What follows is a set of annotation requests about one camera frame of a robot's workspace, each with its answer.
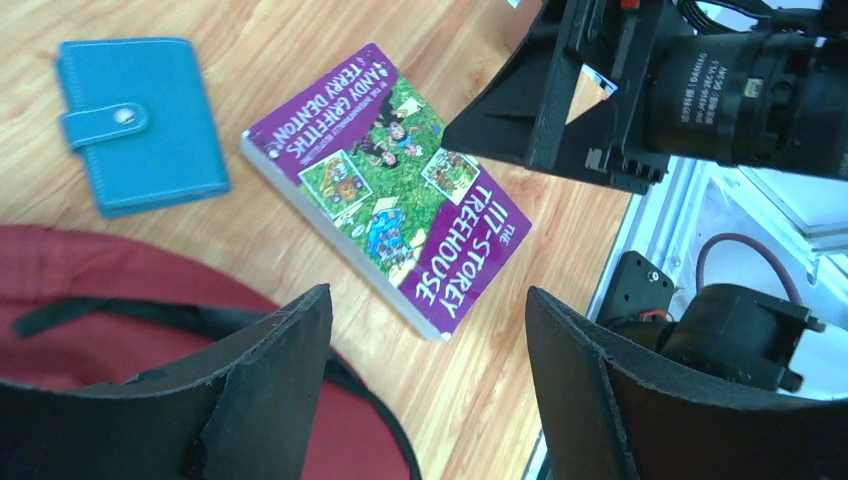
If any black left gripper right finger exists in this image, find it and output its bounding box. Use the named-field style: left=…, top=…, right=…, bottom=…
left=525, top=287, right=847, bottom=479

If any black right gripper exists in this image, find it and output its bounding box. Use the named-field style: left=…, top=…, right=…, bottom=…
left=441, top=1, right=847, bottom=194

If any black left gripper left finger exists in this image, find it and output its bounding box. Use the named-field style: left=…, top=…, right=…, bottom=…
left=1, top=284, right=333, bottom=479

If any red backpack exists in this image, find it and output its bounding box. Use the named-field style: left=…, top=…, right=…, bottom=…
left=1, top=225, right=421, bottom=479

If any purple treehouse book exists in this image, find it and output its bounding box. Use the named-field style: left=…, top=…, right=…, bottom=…
left=240, top=43, right=531, bottom=341

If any blue snap wallet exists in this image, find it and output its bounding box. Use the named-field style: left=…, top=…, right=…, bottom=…
left=55, top=37, right=231, bottom=218

